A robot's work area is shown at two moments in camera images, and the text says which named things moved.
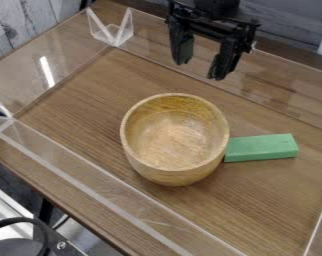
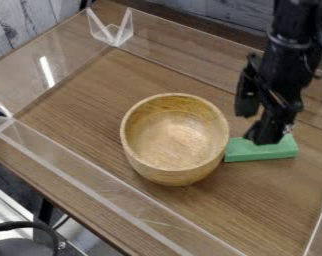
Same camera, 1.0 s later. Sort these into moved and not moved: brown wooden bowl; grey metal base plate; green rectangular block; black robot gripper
Moved: black robot gripper
Not moved: green rectangular block; brown wooden bowl; grey metal base plate
